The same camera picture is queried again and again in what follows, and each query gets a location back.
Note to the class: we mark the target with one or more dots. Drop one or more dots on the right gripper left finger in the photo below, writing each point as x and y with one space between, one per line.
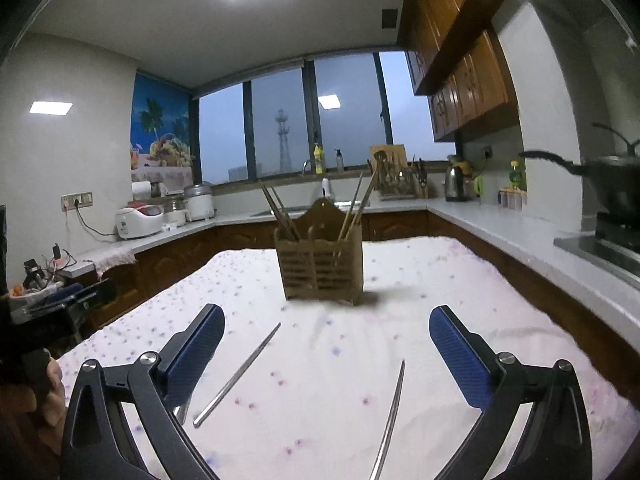
97 440

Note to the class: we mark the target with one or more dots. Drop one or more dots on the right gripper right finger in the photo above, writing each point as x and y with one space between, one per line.
555 442

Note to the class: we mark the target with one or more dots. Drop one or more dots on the metal chopstick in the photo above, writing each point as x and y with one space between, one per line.
211 406
387 436

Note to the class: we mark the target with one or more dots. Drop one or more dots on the brown wooden chopstick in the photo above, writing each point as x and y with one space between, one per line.
282 217

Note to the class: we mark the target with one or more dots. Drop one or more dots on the short bamboo chopstick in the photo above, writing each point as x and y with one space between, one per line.
350 209

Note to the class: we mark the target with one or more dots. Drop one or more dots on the long bamboo chopstick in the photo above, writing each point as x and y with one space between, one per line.
355 217

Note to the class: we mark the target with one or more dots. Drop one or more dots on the dish rack with utensils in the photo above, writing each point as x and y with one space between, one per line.
395 177

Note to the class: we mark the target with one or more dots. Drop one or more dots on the person's left hand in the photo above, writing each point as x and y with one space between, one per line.
49 418

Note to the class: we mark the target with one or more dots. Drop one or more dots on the gas stove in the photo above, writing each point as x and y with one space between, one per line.
613 246

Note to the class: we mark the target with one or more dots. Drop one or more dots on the white floral tablecloth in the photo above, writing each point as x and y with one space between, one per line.
315 403

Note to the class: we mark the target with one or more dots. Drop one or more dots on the white red rice cooker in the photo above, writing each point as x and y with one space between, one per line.
137 222

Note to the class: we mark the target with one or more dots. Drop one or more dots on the silver pot cooker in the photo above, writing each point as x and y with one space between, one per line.
199 202

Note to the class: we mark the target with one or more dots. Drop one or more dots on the green yellow oil bottle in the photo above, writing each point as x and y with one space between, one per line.
516 176

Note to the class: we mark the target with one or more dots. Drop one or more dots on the steel kettle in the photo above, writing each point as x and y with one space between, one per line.
457 179

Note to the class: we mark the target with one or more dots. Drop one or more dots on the wooden utensil holder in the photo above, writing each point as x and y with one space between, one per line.
320 255

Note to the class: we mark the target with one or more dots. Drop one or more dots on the fruit poster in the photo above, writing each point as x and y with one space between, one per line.
160 134

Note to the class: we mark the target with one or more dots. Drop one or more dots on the white faucet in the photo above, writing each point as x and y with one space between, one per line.
326 189

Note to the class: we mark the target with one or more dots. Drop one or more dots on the yellow soap bottle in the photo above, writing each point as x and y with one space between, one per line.
318 154

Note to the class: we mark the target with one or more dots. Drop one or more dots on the upper wooden cabinets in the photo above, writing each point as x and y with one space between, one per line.
455 60

